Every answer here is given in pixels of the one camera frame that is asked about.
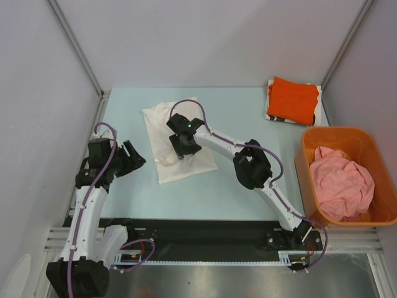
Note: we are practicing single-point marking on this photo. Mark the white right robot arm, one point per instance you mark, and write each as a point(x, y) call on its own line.
point(251, 166)

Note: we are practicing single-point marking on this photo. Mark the right corner frame post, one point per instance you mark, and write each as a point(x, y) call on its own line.
point(348, 39)

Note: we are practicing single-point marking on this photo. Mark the white slotted cable duct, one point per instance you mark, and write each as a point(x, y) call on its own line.
point(283, 258)

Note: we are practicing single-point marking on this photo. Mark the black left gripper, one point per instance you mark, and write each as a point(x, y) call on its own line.
point(136, 161)

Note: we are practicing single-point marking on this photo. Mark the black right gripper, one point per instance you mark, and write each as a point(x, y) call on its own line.
point(180, 151)

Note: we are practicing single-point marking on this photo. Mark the left corner frame post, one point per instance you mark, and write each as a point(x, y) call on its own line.
point(73, 43)

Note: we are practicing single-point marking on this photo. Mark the orange plastic bin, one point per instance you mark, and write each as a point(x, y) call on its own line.
point(359, 146)

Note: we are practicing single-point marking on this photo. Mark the aluminium frame rail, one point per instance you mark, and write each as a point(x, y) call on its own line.
point(57, 235)

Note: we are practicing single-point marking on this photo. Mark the corner frame post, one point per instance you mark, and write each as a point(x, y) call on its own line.
point(73, 43)
point(348, 39)

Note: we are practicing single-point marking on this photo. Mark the white t-shirt red graphic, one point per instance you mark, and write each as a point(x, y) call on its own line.
point(169, 168)

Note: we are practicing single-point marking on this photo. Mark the pink t-shirt in bin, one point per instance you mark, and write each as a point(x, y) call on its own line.
point(343, 188)

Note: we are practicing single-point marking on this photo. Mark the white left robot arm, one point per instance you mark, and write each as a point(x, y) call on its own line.
point(83, 268)

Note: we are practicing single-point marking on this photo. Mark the folded white t-shirt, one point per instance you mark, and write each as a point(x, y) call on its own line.
point(316, 121)

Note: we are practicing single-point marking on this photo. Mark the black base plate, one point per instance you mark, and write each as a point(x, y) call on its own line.
point(214, 240)

